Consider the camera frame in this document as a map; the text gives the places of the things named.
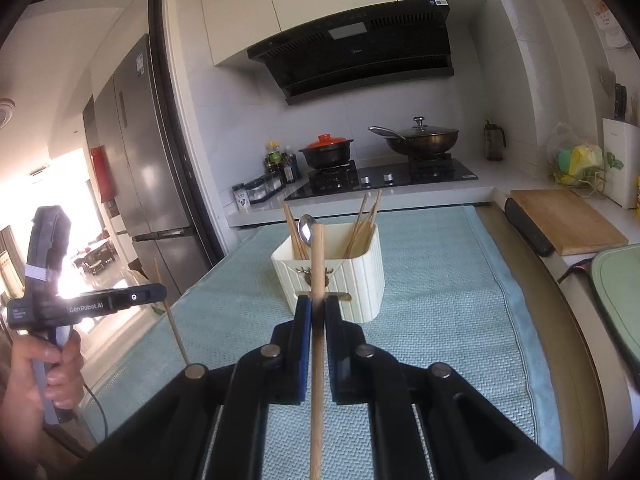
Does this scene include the dining table and chairs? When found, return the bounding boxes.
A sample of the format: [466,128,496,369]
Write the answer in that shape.
[72,239,118,277]

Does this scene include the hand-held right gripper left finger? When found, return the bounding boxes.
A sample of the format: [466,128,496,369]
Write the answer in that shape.
[90,295,314,480]

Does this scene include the plastic bag of produce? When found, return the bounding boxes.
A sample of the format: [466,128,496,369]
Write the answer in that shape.
[547,122,608,186]

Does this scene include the black clay pot red lid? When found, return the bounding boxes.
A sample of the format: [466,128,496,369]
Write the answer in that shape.
[299,133,355,171]

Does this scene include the red wall box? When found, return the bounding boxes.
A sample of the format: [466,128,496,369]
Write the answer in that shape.
[90,145,117,204]

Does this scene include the person's left hand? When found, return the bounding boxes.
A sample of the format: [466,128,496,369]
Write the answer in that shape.
[0,332,86,411]

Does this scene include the dark wok with lid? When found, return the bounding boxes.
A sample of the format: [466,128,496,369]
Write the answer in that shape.
[385,116,460,157]

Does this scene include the black gas cooktop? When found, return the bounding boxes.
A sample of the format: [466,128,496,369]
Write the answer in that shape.
[285,157,478,201]

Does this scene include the wooden chopstick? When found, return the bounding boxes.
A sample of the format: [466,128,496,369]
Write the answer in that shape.
[308,223,326,480]
[350,190,383,256]
[345,194,369,257]
[355,204,377,253]
[287,203,310,261]
[151,256,192,367]
[283,202,303,261]

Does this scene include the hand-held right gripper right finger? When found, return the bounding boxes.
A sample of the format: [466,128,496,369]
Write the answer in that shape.
[325,295,568,480]

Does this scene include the black cable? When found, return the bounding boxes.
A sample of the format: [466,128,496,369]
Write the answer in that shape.
[80,382,108,443]

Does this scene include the grey steel refrigerator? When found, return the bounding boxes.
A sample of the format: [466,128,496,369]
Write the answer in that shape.
[82,34,213,306]

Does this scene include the cream ribbed utensil holder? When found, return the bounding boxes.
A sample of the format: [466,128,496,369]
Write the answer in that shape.
[270,222,387,323]

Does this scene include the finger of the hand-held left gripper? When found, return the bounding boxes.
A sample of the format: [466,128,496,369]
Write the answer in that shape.
[114,282,169,313]

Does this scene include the wall calendar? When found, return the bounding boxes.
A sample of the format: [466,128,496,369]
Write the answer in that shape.
[592,0,628,51]

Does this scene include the white kitchen counter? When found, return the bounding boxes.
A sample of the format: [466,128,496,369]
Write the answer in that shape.
[225,157,640,271]

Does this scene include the light blue woven mat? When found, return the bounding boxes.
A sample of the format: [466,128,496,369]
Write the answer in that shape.
[80,205,563,480]

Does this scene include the wooden cutting board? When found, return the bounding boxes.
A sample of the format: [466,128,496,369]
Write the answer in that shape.
[509,189,630,257]

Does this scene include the clear spice jar set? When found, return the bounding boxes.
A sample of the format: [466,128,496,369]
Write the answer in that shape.
[246,176,286,205]

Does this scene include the black range hood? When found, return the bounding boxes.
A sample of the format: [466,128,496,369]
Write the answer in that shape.
[246,0,455,106]

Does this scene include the person's left forearm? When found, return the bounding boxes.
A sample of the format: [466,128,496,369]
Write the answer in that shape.
[0,400,43,480]

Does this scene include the small dark sauce bottle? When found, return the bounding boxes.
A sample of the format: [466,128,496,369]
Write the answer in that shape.
[282,147,301,183]

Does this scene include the metal spoon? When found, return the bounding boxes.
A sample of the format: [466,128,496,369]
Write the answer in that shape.
[298,214,318,247]

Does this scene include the large dark sauce bottle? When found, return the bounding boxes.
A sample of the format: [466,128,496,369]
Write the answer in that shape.
[265,141,283,181]

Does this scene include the white knife block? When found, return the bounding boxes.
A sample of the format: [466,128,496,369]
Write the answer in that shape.
[601,117,640,209]

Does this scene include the light green board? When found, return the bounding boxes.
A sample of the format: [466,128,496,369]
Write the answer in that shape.
[589,244,640,391]

